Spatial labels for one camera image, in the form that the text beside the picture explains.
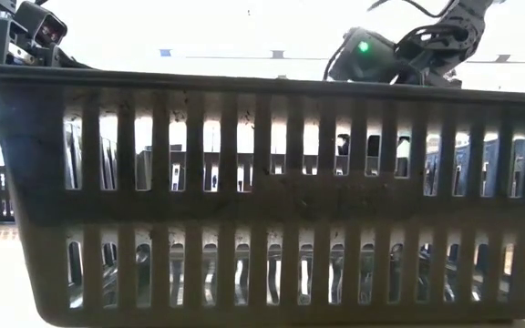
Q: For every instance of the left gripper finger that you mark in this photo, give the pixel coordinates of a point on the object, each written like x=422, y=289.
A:
x=68, y=61

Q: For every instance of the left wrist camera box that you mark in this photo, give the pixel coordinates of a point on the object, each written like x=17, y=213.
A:
x=39, y=23

